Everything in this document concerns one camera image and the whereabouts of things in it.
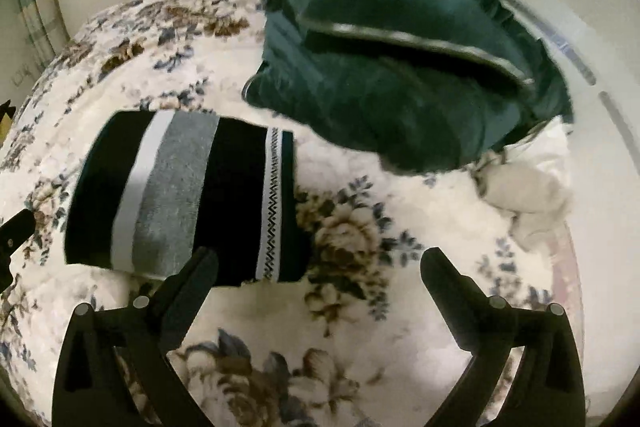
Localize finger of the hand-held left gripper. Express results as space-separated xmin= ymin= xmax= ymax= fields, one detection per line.
xmin=0 ymin=209 xmax=37 ymax=290

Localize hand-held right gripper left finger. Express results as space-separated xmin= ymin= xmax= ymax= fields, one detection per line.
xmin=52 ymin=248 xmax=219 ymax=427

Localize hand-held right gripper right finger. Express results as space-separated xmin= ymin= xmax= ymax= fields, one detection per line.
xmin=421 ymin=248 xmax=586 ymax=427

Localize striped knit sweater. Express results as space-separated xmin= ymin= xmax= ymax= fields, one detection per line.
xmin=64 ymin=109 xmax=315 ymax=289

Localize crumpled pale clothes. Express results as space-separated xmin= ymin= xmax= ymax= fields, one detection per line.
xmin=470 ymin=122 xmax=573 ymax=253

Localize floral bedspread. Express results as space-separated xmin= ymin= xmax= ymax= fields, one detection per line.
xmin=0 ymin=0 xmax=586 ymax=427

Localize dark green velvet blanket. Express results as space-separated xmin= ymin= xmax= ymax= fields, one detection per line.
xmin=241 ymin=0 xmax=575 ymax=174

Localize narrow grey-green curtain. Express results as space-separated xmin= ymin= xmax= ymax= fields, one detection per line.
xmin=0 ymin=0 xmax=71 ymax=72

